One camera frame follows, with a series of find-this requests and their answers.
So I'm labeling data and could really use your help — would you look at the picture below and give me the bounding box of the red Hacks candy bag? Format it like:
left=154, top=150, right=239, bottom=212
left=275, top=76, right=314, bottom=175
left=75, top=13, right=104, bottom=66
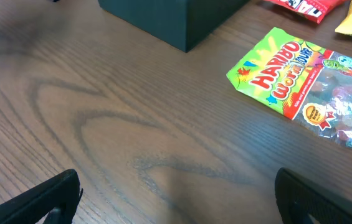
left=266, top=0, right=346, bottom=24

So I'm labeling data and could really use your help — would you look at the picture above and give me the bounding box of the black box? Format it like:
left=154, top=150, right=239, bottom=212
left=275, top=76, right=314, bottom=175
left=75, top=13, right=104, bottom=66
left=98, top=0, right=247, bottom=52

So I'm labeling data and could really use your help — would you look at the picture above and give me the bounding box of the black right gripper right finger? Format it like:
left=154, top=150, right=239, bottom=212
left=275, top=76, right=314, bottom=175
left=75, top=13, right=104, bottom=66
left=275, top=167, right=352, bottom=224

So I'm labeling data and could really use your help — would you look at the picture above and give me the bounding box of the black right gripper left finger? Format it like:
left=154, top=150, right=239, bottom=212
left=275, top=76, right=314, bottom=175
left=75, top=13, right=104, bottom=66
left=0, top=169, right=83, bottom=224

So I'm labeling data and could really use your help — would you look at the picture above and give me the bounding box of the green Haribo gummy bag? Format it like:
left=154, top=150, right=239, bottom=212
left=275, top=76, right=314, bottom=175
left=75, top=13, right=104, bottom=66
left=227, top=27, right=352, bottom=148

